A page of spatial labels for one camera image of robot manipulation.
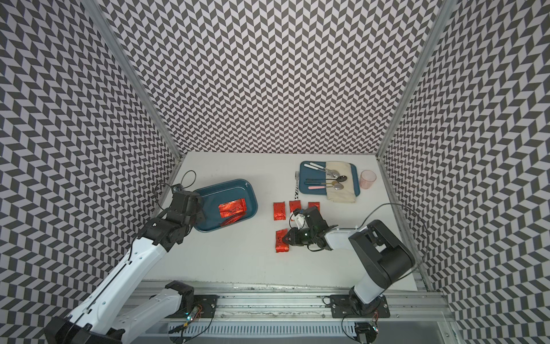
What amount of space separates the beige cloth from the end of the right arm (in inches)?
10.8

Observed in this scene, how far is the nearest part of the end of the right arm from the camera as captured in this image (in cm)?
70

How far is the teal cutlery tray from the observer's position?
106 cm

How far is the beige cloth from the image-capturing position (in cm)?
103
